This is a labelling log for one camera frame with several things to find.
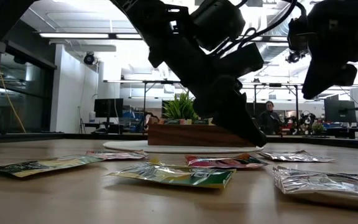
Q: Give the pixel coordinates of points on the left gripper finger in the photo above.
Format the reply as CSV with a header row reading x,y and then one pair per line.
x,y
244,112
232,121

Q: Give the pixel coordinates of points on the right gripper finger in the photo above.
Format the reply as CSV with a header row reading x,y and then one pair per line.
x,y
326,74
312,77

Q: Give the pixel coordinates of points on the wooden tea box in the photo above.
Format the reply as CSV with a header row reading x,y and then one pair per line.
x,y
182,135

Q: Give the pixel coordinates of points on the pale silver tea packet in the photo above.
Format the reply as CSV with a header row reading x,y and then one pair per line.
x,y
294,156
325,183

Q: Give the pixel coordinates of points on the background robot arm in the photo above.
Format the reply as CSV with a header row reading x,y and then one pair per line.
x,y
304,119

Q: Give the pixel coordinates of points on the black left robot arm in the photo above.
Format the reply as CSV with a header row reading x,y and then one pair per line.
x,y
148,18

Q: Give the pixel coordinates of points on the person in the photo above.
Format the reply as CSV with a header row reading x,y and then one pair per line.
x,y
269,118

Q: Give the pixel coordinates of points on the black computer monitor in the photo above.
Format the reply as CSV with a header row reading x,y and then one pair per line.
x,y
108,107
339,110

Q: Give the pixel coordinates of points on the green plant white pot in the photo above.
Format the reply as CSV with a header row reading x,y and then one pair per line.
x,y
180,109

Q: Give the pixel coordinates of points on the small background plant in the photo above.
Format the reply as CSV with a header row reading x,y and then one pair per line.
x,y
318,127

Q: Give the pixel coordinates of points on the white round plate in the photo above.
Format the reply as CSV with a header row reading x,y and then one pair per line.
x,y
126,146

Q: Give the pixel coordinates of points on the white bottle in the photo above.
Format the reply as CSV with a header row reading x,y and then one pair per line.
x,y
92,116

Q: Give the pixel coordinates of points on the black overhead light bar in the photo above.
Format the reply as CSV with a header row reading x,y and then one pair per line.
x,y
89,35

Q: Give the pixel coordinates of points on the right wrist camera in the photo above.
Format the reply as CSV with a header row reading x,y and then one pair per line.
x,y
297,34

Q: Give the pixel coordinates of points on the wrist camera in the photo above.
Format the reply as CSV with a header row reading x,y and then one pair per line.
x,y
217,21
297,34

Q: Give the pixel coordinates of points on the black metal background frame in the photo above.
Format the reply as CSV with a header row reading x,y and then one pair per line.
x,y
154,82

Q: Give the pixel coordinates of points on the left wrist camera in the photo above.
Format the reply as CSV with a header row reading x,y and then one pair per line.
x,y
217,21

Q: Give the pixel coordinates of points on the black ceiling camera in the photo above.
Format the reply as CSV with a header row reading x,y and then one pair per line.
x,y
89,58

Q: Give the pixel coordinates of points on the black table frame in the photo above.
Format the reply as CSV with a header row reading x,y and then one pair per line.
x,y
57,136

